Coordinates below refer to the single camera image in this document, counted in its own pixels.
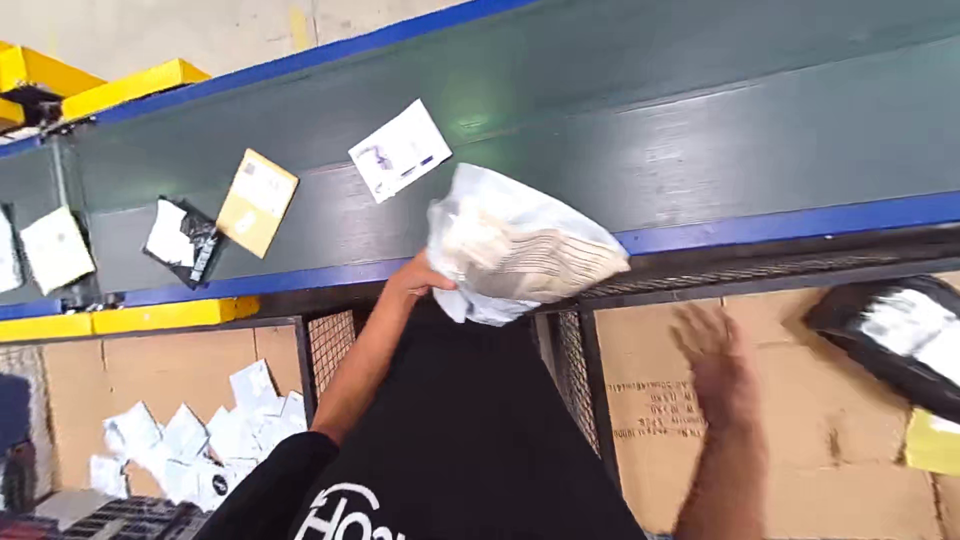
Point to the person's right hand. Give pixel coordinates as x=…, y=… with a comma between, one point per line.
x=721, y=375

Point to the person's left hand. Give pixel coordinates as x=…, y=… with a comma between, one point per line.
x=417, y=276

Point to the person's left thumb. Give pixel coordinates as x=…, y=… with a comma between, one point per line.
x=436, y=282

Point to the person's right fingers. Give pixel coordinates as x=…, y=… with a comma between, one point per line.
x=701, y=330

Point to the clear plastic bag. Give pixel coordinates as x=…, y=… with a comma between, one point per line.
x=525, y=255

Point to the person's right forearm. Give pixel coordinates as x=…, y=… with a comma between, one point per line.
x=726, y=480

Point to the person's left forearm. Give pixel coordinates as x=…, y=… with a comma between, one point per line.
x=360, y=375

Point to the white envelope with purple print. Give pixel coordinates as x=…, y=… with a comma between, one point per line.
x=401, y=150

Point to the cardboard-lined cage bin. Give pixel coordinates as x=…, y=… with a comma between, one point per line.
x=652, y=465
x=180, y=349

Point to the dark conveyor belt, blue rims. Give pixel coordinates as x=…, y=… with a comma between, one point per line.
x=562, y=150

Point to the orange-brown envelope, white label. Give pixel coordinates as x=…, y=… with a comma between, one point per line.
x=259, y=202

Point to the large black package, white labels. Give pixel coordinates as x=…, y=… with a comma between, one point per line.
x=900, y=330

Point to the yellow packet with white label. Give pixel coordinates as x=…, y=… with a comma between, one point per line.
x=930, y=446

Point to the black package with white label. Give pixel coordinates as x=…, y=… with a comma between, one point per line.
x=180, y=240

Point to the pile of white envelopes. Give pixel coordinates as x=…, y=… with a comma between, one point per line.
x=225, y=442

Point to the yellow metal guard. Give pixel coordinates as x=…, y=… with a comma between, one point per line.
x=52, y=73
x=45, y=328
x=165, y=316
x=135, y=88

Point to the cream square packet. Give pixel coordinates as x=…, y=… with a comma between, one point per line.
x=58, y=250

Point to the white rounded packet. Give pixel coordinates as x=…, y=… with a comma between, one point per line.
x=7, y=251

